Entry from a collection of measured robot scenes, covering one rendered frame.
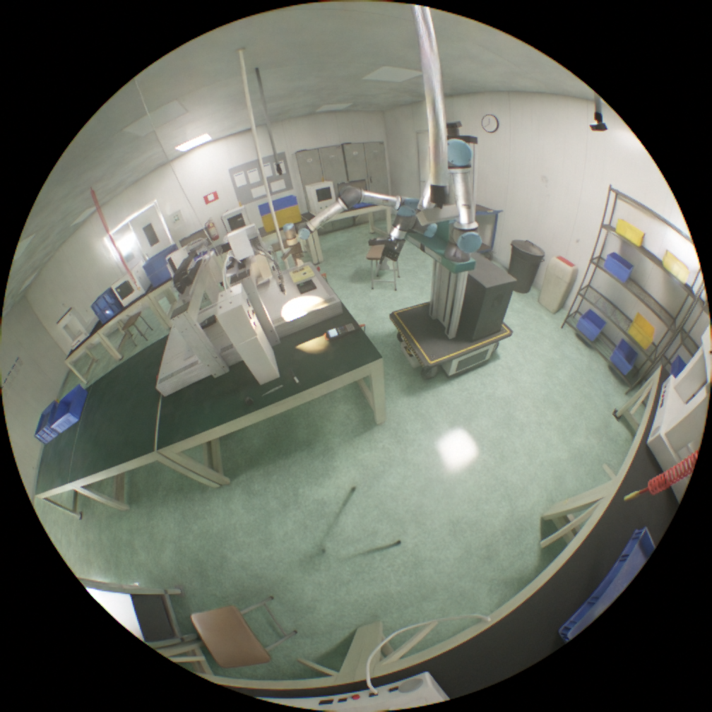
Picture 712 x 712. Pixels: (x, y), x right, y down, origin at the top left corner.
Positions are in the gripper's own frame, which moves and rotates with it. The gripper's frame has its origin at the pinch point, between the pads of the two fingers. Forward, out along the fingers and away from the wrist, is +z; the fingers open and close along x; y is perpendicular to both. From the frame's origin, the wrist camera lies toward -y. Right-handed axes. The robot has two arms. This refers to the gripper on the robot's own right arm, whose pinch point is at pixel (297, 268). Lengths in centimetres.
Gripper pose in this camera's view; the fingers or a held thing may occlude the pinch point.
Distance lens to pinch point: 185.1
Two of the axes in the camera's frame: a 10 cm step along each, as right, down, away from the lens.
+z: 1.3, 6.6, 7.4
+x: -4.0, -6.5, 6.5
